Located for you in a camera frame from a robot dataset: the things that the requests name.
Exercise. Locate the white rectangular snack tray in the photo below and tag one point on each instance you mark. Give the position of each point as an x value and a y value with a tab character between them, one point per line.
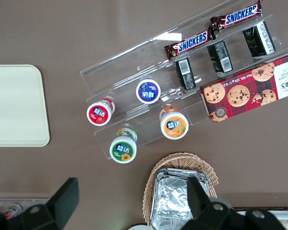
266	210

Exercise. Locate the light oval wicker basket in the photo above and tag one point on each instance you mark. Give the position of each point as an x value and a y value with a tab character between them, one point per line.
182	160

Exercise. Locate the stack of foil trays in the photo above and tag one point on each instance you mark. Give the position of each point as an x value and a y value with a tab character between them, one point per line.
172	198

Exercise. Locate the small black carton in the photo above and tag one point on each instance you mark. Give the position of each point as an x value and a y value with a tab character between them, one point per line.
259	39
186	73
220	56

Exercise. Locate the Snickers chocolate bar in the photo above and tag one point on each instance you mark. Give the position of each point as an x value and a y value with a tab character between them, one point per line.
190	44
238	15

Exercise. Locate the blue lid gum jar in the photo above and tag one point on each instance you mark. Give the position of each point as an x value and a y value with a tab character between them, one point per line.
148	91

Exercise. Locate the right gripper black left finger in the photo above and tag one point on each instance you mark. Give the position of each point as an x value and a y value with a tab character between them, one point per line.
64	198

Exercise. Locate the clear acrylic stepped display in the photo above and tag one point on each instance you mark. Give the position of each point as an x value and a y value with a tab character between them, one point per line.
139	60

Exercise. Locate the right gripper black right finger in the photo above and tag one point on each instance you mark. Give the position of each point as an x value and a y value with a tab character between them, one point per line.
204	208

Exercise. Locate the orange lid gum jar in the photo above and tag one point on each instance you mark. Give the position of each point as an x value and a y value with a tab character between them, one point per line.
174	125

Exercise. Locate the green lid gum jar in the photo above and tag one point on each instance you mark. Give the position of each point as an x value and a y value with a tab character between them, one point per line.
123	149

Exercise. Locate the red lid gum jar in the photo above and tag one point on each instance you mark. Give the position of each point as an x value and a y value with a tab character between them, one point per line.
99	114

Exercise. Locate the red tartan cookie box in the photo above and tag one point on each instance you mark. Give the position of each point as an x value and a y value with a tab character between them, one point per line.
249	93

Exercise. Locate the clear acrylic bottle rack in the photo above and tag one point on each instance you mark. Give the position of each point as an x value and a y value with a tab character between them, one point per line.
38	201

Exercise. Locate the red cola bottle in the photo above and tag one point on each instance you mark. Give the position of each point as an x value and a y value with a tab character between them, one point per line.
12	210

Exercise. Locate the beige plastic tray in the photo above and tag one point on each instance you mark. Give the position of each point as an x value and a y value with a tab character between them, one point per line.
16	105

